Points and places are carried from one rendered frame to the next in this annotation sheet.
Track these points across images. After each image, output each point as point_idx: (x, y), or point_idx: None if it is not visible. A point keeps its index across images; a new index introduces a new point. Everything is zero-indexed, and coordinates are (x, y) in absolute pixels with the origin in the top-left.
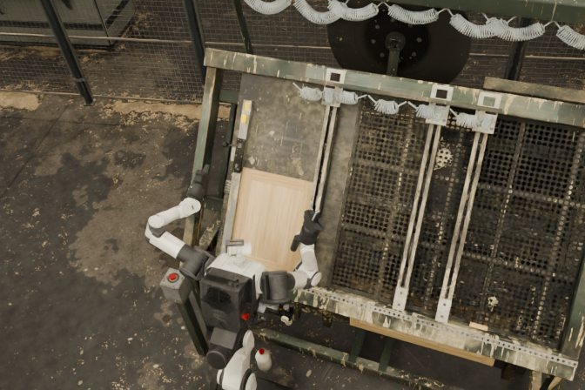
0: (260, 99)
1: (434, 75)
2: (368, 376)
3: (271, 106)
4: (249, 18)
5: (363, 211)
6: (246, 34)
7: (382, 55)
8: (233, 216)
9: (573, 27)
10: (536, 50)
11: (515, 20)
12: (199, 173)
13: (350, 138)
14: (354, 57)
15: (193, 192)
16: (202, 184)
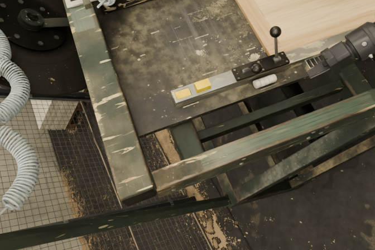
0: (163, 89)
1: None
2: None
3: (164, 71)
4: None
5: (251, 104)
6: (101, 218)
7: (56, 36)
8: (345, 31)
9: (72, 135)
10: (91, 138)
11: (80, 169)
12: (330, 51)
13: None
14: (72, 66)
15: (369, 28)
16: (342, 42)
